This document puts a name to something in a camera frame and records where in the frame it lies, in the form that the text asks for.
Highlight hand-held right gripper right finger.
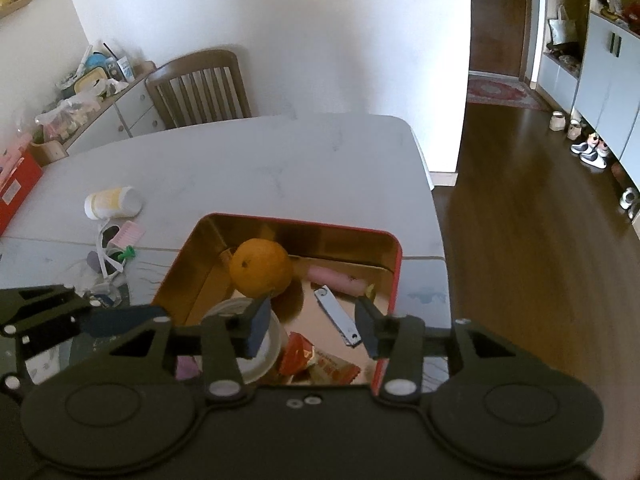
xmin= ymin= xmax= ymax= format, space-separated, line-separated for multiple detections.
xmin=354 ymin=297 xmax=527 ymax=404

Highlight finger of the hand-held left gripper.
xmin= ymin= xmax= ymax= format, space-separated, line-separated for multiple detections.
xmin=0 ymin=284 xmax=171 ymax=339

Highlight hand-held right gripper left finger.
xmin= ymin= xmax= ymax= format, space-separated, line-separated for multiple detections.
xmin=97 ymin=297 xmax=274 ymax=404

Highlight silver nail clipper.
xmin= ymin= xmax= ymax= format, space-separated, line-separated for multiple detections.
xmin=314 ymin=285 xmax=362 ymax=347

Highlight round tin with white lid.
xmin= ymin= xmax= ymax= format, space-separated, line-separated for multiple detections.
xmin=200 ymin=296 xmax=288 ymax=387

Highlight red snack packet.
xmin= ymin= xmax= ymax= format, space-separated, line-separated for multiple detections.
xmin=279 ymin=332 xmax=361 ymax=387

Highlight red tin box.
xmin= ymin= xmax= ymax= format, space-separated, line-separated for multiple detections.
xmin=151 ymin=212 xmax=403 ymax=391

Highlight orange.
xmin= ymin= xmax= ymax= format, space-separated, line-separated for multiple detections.
xmin=229 ymin=238 xmax=294 ymax=298

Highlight clear plastic wrapper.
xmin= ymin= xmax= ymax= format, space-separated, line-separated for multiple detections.
xmin=65 ymin=260 xmax=126 ymax=306

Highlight pink lip balm tube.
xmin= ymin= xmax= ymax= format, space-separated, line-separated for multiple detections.
xmin=306 ymin=266 xmax=368 ymax=295

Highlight white sunglasses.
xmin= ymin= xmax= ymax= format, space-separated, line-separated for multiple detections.
xmin=87 ymin=224 xmax=132 ymax=291

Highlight pink comb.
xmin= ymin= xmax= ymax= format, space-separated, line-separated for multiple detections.
xmin=102 ymin=220 xmax=146 ymax=247

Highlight white yellow bottle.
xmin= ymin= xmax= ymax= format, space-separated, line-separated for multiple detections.
xmin=84 ymin=186 xmax=143 ymax=221

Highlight blue printed table mat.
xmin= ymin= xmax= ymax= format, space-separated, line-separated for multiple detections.
xmin=0 ymin=237 xmax=451 ymax=391

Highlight red cardboard box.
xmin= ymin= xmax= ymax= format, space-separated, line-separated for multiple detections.
xmin=0 ymin=152 xmax=43 ymax=236

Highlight white sideboard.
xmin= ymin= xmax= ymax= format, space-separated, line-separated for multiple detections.
xmin=65 ymin=62 xmax=166 ymax=156

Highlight clear plastic bag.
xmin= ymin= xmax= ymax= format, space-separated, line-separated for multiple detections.
xmin=34 ymin=97 xmax=103 ymax=143

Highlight yellow green container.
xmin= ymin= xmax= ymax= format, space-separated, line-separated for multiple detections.
xmin=74 ymin=69 xmax=108 ymax=96

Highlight brown wooden chair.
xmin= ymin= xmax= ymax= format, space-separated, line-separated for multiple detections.
xmin=145 ymin=50 xmax=252 ymax=131

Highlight patterned red rug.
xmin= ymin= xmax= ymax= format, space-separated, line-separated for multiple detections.
xmin=467 ymin=76 xmax=551 ymax=110

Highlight dark wooden door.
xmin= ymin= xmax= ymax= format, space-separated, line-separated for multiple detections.
xmin=470 ymin=0 xmax=533 ymax=76

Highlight white tote bag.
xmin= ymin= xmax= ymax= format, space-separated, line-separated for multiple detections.
xmin=549 ymin=5 xmax=578 ymax=46

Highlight wooden wall shelf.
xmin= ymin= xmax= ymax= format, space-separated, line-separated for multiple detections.
xmin=0 ymin=0 xmax=41 ymax=18

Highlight white wall cabinet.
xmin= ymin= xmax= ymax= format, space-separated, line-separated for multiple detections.
xmin=537 ymin=0 xmax=640 ymax=241

